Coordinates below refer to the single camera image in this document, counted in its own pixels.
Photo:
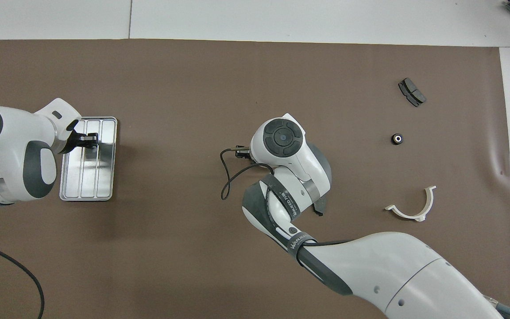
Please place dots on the long grey brake pad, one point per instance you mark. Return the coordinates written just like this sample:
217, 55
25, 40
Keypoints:
322, 207

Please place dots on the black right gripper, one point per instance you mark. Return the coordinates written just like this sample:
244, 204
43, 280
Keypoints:
244, 153

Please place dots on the silver metal tray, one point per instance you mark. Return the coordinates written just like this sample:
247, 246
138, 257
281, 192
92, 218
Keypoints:
104, 177

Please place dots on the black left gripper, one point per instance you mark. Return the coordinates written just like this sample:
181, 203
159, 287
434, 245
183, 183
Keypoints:
70, 139

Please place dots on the brown table mat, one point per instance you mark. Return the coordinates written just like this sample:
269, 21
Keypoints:
193, 88

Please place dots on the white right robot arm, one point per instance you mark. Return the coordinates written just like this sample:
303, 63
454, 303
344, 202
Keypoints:
392, 270

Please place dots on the white curved plastic bracket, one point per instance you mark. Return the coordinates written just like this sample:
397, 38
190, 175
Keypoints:
430, 201

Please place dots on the black bearing gear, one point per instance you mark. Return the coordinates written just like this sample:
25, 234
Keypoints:
397, 138

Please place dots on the short grey brake pad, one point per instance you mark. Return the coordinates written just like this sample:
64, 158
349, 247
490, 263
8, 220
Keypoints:
412, 91

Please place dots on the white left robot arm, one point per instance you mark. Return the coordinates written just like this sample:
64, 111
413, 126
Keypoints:
7, 146

